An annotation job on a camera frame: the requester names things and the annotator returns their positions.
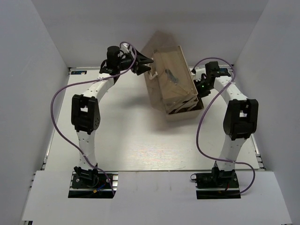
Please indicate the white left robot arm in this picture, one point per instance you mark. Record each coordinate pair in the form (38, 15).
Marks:
(85, 113)

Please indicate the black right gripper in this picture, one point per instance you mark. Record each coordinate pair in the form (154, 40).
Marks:
(200, 93)

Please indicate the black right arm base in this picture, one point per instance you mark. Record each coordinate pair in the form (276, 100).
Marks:
(215, 179)

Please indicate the large chrome ratchet wrench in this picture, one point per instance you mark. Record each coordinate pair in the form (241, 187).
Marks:
(171, 77)

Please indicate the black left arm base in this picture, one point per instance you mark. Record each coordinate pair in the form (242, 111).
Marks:
(91, 178)

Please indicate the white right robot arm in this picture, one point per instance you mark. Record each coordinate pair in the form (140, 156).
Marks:
(240, 120)

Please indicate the beige plastic toolbox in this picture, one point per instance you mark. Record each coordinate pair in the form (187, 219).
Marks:
(170, 85)

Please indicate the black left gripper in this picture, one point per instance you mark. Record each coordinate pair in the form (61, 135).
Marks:
(139, 68)

